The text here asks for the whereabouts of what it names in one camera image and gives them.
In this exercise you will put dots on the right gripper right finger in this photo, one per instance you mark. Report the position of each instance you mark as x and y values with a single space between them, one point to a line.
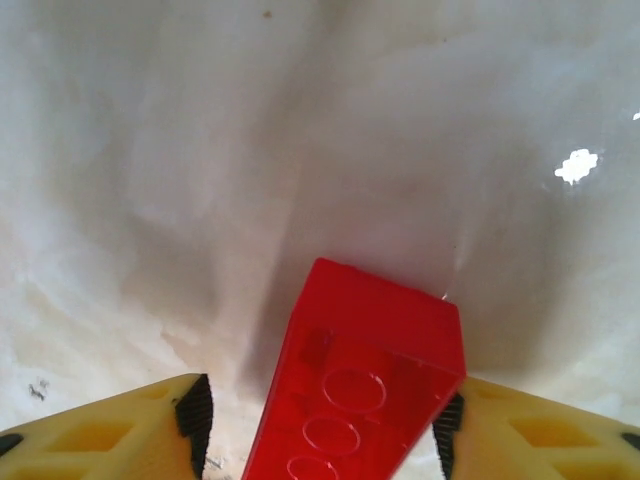
550 440

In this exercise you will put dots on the long red lego brick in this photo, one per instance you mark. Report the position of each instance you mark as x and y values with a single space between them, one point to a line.
350 350

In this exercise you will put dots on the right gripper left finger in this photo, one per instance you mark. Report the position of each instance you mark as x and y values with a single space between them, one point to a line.
90 445

